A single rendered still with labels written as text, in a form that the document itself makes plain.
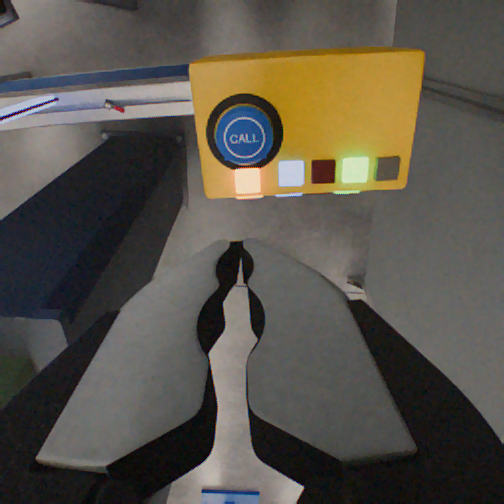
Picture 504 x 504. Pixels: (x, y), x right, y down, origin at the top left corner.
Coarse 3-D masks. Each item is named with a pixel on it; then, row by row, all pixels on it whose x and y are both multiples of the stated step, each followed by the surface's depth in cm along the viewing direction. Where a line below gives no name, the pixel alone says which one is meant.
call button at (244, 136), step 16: (240, 112) 24; (256, 112) 24; (224, 128) 24; (240, 128) 24; (256, 128) 24; (224, 144) 25; (240, 144) 25; (256, 144) 25; (240, 160) 26; (256, 160) 26
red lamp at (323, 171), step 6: (312, 162) 26; (318, 162) 26; (324, 162) 26; (330, 162) 26; (312, 168) 26; (318, 168) 26; (324, 168) 26; (330, 168) 26; (312, 174) 27; (318, 174) 27; (324, 174) 27; (330, 174) 27; (312, 180) 27; (318, 180) 27; (324, 180) 27; (330, 180) 27
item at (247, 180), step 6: (240, 174) 27; (246, 174) 27; (252, 174) 27; (258, 174) 27; (240, 180) 27; (246, 180) 27; (252, 180) 27; (258, 180) 27; (240, 186) 27; (246, 186) 27; (252, 186) 27; (258, 186) 27; (240, 192) 27; (246, 192) 27; (252, 192) 27
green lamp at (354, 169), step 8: (344, 160) 26; (352, 160) 26; (360, 160) 26; (368, 160) 26; (344, 168) 26; (352, 168) 26; (360, 168) 26; (344, 176) 27; (352, 176) 27; (360, 176) 27
